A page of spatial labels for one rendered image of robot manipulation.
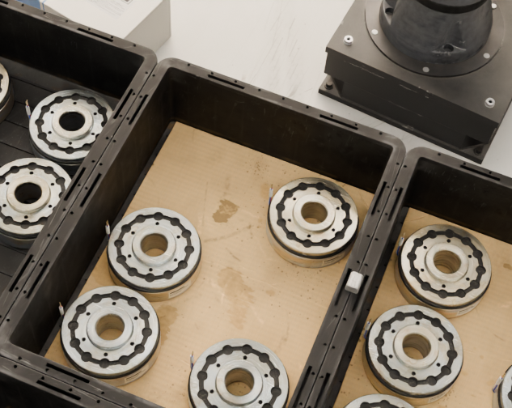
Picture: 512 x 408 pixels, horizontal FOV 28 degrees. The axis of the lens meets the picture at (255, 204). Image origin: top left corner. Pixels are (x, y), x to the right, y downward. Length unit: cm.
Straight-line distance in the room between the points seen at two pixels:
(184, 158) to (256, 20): 37
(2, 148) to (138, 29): 28
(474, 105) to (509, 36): 13
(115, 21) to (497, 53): 52
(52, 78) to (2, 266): 27
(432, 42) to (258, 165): 30
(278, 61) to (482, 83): 30
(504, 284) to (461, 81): 32
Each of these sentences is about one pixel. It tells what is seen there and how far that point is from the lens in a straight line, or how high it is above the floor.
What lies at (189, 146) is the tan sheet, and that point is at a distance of 122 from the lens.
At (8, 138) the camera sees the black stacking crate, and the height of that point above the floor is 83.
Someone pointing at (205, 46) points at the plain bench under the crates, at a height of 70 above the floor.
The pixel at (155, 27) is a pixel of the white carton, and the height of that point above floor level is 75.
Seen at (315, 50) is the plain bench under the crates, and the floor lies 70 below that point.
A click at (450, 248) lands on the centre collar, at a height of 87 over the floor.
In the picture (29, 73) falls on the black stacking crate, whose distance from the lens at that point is 131.
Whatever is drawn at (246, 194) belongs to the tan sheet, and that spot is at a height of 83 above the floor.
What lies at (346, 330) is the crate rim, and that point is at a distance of 101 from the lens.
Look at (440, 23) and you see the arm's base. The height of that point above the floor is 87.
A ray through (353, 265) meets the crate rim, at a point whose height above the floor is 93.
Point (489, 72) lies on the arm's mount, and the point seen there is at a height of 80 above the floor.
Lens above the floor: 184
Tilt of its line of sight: 58 degrees down
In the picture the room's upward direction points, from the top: 6 degrees clockwise
